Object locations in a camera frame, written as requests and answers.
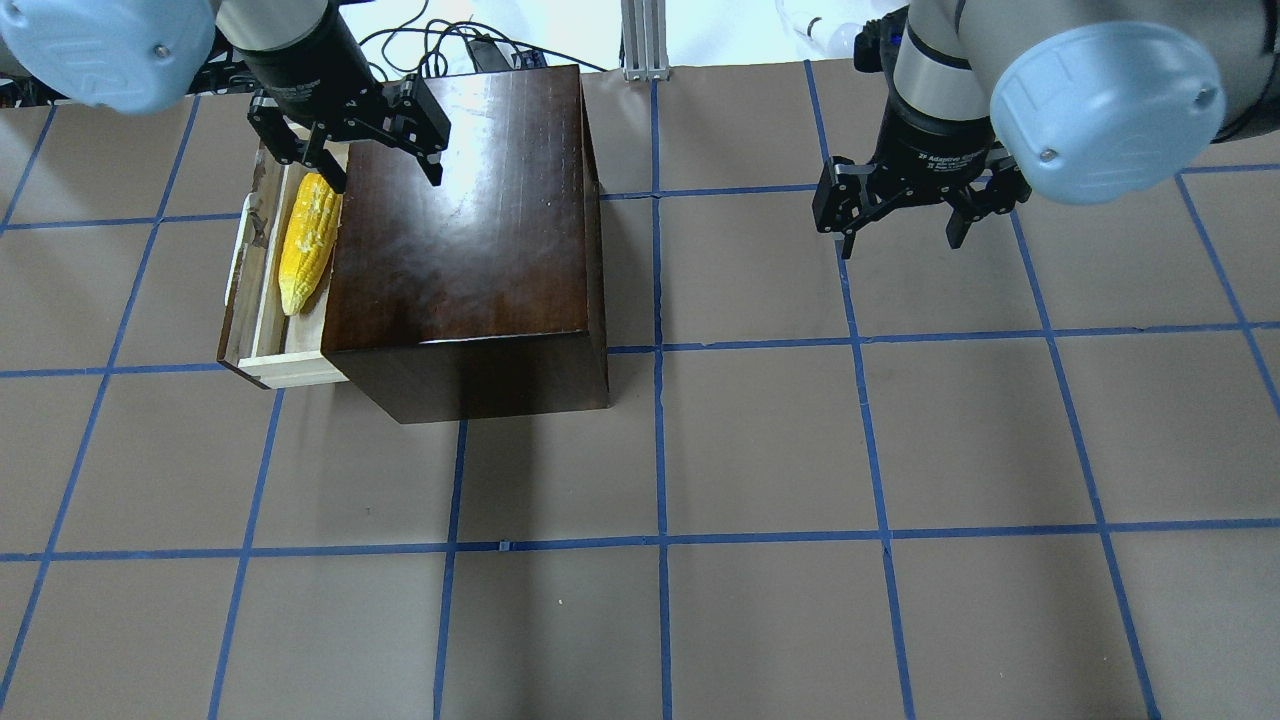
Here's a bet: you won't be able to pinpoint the yellow corn cob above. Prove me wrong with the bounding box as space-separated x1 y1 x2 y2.
276 174 342 316

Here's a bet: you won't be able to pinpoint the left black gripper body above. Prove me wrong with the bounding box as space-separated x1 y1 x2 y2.
239 15 393 141

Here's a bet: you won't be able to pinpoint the dark brown wooden cabinet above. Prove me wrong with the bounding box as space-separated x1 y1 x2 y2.
321 67 611 424

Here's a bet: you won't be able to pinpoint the aluminium frame post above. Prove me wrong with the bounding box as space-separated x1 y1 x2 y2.
620 0 671 82

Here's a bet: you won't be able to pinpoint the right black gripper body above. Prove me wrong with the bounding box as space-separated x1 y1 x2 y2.
868 95 995 201

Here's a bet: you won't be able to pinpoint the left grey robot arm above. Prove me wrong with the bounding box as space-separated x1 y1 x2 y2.
1 1 451 193

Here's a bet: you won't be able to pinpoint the black cables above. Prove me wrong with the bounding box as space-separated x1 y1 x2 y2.
340 10 611 86

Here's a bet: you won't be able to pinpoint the wooden drawer with white handle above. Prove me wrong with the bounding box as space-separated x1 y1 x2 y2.
218 146 347 389

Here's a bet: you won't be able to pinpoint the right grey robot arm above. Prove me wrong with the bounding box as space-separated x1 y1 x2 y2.
812 1 1277 258

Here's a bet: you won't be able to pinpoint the black power adapter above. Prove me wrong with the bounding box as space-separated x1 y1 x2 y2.
465 35 548 73

